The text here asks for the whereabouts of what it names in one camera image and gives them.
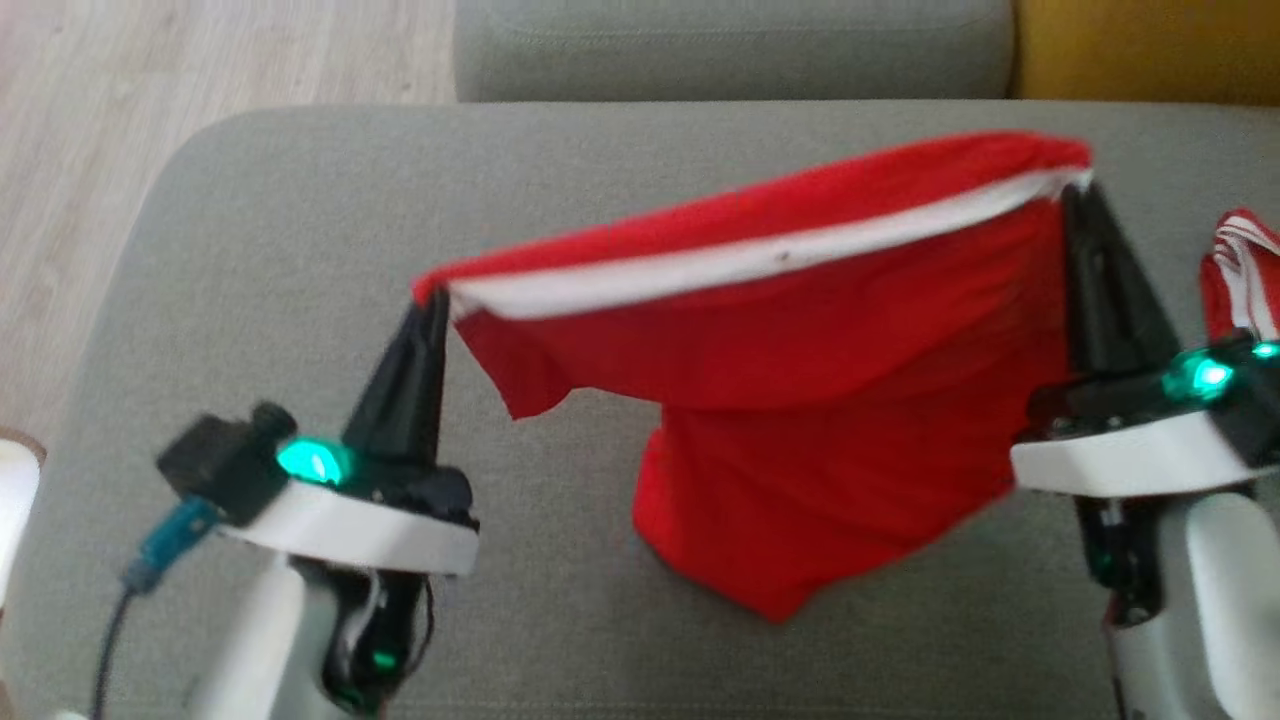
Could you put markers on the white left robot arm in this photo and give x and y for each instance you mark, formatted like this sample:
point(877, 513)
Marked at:
point(260, 650)

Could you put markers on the red white-trimmed basketball jersey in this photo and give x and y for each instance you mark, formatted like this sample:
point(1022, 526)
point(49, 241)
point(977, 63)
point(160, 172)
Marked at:
point(1235, 270)

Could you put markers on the grey sofa seat cushion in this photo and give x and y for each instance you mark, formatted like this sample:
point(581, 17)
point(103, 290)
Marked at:
point(730, 50)

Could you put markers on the large yellow sofa backrest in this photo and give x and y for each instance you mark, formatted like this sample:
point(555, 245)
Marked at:
point(1150, 50)

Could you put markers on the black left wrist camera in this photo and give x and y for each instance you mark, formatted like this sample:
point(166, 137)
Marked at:
point(220, 460)

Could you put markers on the red shorts with number 23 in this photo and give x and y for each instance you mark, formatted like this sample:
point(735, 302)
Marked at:
point(820, 400)

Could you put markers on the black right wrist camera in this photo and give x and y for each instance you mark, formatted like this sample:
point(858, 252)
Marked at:
point(1264, 420)

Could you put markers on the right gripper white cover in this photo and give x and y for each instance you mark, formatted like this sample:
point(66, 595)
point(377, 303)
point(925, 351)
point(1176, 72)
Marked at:
point(1130, 455)

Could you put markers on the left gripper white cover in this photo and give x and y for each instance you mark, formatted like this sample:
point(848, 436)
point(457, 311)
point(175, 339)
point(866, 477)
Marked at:
point(360, 525)

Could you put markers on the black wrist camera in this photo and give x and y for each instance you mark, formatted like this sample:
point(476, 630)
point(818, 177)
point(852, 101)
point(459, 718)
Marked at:
point(220, 460)
point(1264, 420)

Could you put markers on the white round object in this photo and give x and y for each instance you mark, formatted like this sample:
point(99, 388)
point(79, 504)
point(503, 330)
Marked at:
point(15, 500)

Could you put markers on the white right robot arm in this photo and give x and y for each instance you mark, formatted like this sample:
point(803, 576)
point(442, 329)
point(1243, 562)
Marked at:
point(1220, 600)

